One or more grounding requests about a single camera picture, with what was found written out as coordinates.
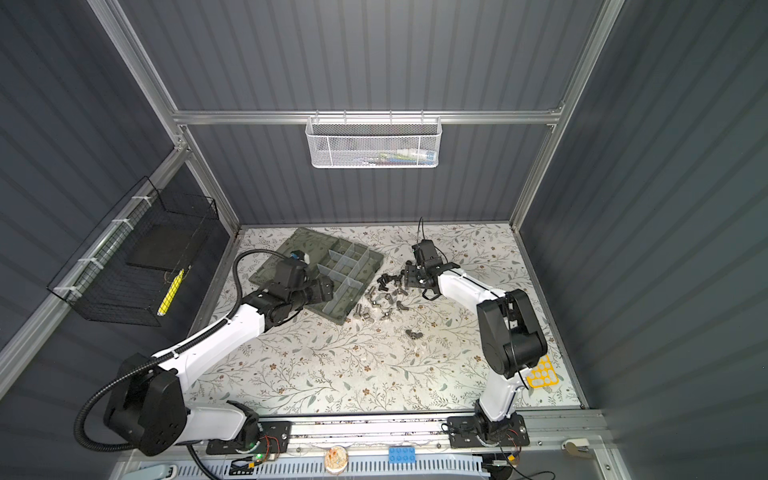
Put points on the green compartment organizer box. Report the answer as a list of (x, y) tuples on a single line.
[(351, 266)]

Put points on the yellow calculator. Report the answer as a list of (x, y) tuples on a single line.
[(543, 375)]

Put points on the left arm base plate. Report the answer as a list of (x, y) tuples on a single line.
[(262, 438)]

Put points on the black wire mesh basket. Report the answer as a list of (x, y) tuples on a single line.
[(123, 276)]

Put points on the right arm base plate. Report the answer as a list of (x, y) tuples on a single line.
[(474, 432)]

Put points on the yellow marker in black basket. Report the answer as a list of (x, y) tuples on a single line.
[(170, 294)]

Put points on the dark screws pair apart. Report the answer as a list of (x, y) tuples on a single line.
[(414, 335)]

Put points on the blue toy brick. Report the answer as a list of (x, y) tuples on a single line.
[(402, 455)]

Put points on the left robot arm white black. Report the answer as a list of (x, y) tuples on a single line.
[(147, 407)]

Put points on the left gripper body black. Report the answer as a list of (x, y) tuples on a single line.
[(312, 294)]

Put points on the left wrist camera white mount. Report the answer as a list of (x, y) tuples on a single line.
[(302, 256)]

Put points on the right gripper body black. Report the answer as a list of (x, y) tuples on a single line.
[(415, 276)]

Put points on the white wire mesh basket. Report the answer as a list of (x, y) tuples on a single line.
[(338, 145)]

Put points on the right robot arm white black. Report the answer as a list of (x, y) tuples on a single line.
[(511, 338)]

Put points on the markers in white basket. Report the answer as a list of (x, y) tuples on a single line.
[(402, 157)]

